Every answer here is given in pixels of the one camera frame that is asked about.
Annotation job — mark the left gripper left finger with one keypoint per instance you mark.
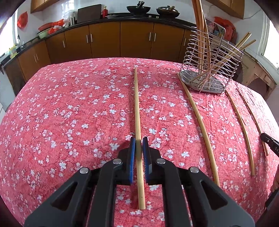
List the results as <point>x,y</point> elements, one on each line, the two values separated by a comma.
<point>88,197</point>

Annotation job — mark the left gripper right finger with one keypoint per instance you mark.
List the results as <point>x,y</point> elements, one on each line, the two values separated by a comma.
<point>190,198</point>

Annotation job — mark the wooden chopstick six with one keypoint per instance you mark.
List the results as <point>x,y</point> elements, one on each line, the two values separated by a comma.
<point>209,149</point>

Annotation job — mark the wooden chopstick seven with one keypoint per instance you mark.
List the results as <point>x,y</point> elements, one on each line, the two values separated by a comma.
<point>245,135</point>

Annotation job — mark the wooden chopstick five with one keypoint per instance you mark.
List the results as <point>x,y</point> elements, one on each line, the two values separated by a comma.
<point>139,162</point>

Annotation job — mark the wooden chopstick two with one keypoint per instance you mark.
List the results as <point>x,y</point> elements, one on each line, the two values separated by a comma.
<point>214,49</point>

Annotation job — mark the wooden chopstick three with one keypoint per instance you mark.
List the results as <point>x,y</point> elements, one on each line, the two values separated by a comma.
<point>204,29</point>

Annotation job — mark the wooden chopstick one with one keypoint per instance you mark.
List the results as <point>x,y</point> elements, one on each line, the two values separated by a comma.
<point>200,31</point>

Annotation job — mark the wooden chopstick four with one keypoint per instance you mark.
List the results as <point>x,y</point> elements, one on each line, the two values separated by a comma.
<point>226,64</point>

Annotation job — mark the brown lower kitchen cabinets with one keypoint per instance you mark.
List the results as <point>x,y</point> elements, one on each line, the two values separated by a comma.
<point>108,39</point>

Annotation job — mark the person hand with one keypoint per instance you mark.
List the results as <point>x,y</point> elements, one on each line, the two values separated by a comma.
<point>275,181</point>

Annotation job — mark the wooden chopstick eight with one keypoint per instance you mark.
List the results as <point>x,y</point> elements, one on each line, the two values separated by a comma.
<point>254,119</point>

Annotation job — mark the cream wooden side table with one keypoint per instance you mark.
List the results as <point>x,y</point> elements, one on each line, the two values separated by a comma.
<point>252,74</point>

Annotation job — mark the red floral tablecloth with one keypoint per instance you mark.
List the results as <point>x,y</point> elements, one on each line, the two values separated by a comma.
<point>81,113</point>

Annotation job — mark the colourful items on side table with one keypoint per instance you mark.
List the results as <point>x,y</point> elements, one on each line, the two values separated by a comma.
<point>223,27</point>

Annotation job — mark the black lidded wok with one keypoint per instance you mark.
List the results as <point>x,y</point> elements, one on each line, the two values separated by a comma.
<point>168,12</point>

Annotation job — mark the green basin with red items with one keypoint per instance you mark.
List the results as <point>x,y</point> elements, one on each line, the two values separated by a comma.
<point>52,27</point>

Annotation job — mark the dark cutting board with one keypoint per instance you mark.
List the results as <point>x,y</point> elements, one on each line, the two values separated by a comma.
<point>89,13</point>

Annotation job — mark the red bottle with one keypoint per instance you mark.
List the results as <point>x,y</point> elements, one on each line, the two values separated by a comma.
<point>104,12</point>

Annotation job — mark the red plastic bag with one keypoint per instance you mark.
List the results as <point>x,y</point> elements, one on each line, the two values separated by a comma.
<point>22,20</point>

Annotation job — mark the metal wire utensil holder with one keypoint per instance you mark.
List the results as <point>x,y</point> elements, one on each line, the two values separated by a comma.
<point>190,66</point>

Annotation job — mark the right upper wall cabinet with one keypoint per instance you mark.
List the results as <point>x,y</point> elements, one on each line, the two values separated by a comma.
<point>234,8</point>

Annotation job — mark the black wok with handle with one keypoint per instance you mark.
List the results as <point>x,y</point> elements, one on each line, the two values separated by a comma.
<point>139,9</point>

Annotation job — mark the brown upper wall cabinet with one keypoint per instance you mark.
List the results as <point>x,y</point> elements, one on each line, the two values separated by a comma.
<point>40,5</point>

